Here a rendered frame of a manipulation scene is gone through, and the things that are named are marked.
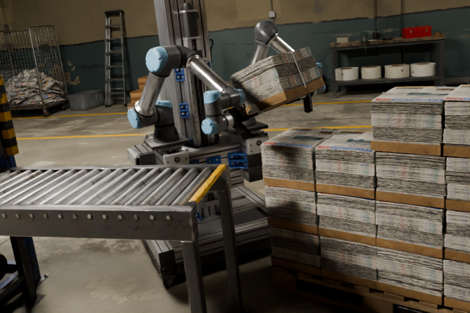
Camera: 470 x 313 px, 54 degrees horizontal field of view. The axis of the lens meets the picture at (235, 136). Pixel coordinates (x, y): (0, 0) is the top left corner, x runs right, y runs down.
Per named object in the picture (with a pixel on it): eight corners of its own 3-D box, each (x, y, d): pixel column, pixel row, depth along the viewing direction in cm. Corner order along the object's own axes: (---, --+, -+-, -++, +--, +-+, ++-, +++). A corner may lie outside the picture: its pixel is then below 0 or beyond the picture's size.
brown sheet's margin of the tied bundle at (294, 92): (261, 112, 249) (259, 104, 249) (304, 93, 229) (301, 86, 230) (243, 117, 237) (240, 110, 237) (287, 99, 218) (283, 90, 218)
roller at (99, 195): (138, 177, 227) (137, 167, 226) (87, 217, 183) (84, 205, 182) (129, 177, 228) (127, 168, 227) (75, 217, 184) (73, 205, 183)
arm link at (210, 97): (217, 88, 215) (219, 111, 218) (198, 92, 208) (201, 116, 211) (229, 89, 209) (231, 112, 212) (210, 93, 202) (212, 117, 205)
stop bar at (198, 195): (226, 168, 211) (226, 163, 210) (196, 205, 170) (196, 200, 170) (219, 168, 212) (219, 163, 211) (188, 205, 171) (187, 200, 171)
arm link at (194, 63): (184, 57, 246) (243, 110, 222) (167, 60, 239) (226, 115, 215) (189, 38, 239) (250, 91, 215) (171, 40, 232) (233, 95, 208)
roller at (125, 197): (159, 179, 224) (164, 170, 222) (112, 220, 180) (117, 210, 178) (151, 173, 224) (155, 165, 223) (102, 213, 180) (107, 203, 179)
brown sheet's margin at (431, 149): (394, 129, 234) (394, 121, 233) (457, 133, 218) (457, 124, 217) (370, 150, 204) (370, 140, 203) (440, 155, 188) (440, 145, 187)
